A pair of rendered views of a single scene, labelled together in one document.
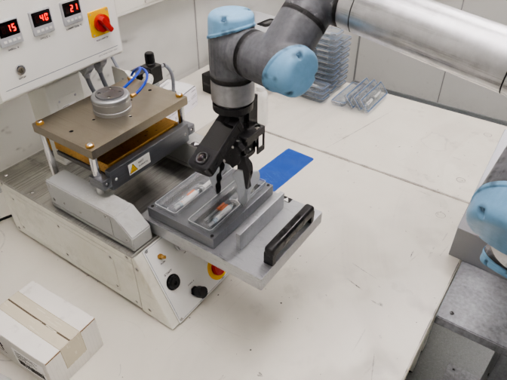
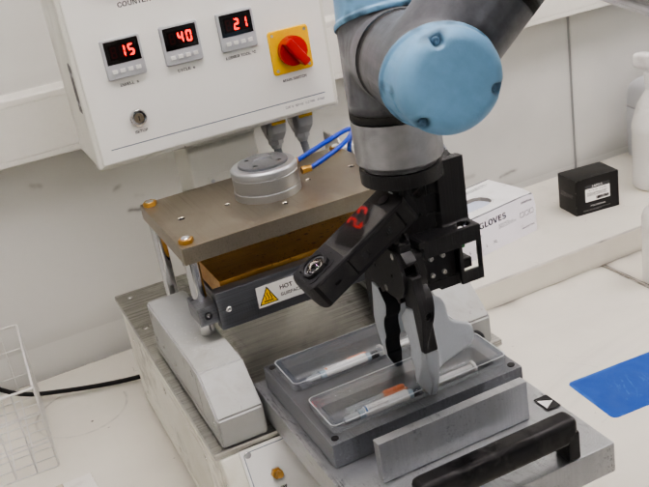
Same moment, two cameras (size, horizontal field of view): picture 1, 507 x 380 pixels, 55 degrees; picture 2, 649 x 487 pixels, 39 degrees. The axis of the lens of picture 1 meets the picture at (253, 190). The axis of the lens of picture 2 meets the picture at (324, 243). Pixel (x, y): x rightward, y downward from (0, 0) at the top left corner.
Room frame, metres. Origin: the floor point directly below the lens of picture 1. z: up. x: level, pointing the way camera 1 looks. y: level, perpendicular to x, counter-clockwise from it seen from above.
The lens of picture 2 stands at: (0.11, -0.31, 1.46)
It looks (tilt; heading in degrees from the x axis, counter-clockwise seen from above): 23 degrees down; 34
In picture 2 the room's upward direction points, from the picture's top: 10 degrees counter-clockwise
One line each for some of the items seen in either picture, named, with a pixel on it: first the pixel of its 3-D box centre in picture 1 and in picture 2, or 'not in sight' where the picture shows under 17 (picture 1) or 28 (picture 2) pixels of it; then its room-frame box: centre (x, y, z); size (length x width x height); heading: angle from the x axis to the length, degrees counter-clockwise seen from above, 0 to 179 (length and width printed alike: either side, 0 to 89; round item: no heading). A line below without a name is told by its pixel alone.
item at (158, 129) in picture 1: (119, 125); (281, 223); (0.92, 0.29, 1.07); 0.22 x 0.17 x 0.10; 145
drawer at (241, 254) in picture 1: (231, 212); (414, 409); (0.74, 0.04, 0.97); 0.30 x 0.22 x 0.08; 55
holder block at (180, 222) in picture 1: (212, 200); (388, 377); (0.77, 0.08, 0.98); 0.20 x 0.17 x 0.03; 145
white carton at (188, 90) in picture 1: (164, 105); (465, 224); (1.45, 0.30, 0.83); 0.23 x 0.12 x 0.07; 155
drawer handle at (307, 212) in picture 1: (290, 233); (497, 467); (0.66, -0.07, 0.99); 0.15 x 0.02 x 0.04; 145
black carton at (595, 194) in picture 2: (216, 81); (588, 188); (1.65, 0.14, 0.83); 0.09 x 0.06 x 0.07; 138
